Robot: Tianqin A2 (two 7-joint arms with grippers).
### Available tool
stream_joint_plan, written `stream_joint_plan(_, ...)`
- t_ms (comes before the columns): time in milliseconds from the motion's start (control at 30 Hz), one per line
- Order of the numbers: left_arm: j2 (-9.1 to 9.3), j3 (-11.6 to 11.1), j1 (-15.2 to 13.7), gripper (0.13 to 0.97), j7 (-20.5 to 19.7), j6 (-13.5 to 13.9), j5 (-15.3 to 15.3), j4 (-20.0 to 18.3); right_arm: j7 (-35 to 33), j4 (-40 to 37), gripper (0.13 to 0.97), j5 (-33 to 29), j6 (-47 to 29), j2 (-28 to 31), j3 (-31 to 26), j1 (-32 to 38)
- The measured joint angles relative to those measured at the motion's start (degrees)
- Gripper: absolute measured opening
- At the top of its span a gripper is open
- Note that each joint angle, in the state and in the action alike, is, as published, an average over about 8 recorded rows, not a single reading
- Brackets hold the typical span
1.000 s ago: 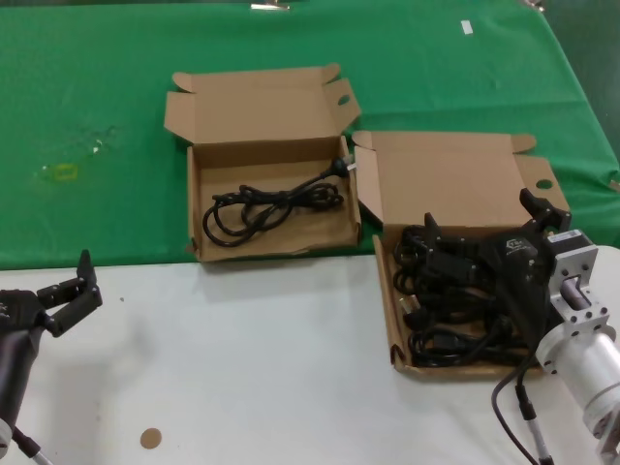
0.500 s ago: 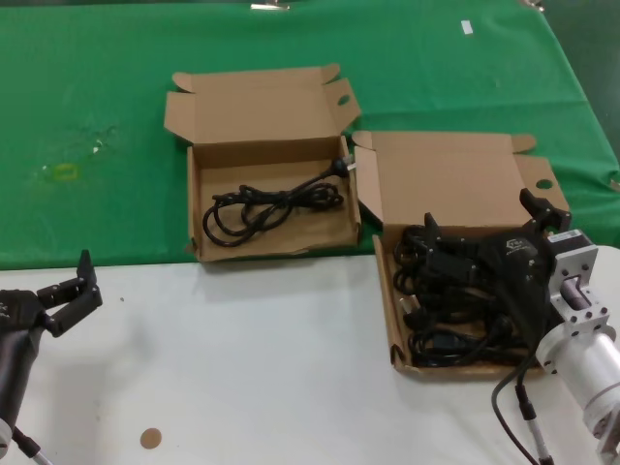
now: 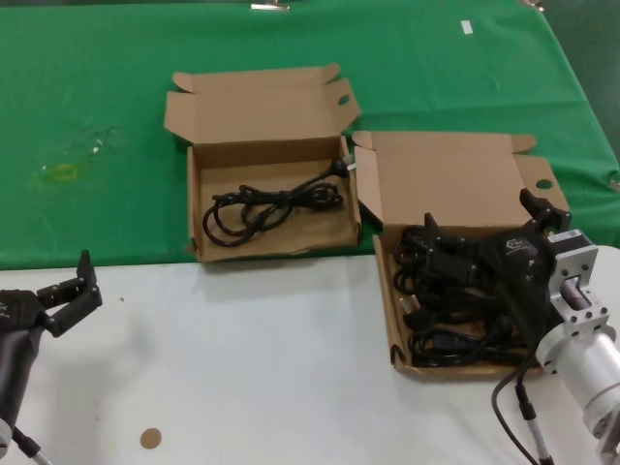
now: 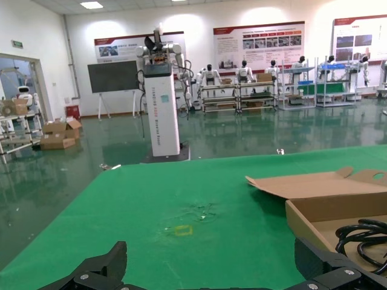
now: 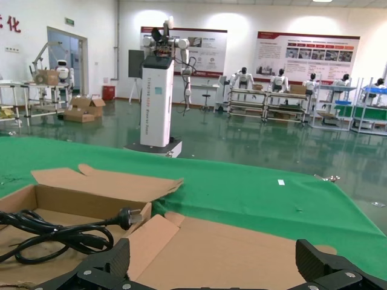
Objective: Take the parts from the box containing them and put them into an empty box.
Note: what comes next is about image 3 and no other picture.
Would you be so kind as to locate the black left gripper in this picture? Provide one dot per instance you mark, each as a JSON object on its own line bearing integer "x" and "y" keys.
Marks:
{"x": 17, "y": 329}

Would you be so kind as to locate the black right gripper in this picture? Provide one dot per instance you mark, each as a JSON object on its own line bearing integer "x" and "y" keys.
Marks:
{"x": 520, "y": 271}

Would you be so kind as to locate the open brown cardboard box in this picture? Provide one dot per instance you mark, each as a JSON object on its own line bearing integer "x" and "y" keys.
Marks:
{"x": 242, "y": 111}
{"x": 445, "y": 179}

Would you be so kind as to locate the round brown cardboard disc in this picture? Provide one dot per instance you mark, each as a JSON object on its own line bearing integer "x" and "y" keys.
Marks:
{"x": 150, "y": 439}

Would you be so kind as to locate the small white label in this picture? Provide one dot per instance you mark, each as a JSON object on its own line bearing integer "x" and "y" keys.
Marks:
{"x": 467, "y": 27}

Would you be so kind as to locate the green table cloth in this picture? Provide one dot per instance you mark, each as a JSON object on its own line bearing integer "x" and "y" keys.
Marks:
{"x": 97, "y": 72}

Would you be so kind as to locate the metal cloth clip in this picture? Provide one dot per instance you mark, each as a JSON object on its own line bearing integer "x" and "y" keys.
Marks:
{"x": 535, "y": 3}
{"x": 271, "y": 6}

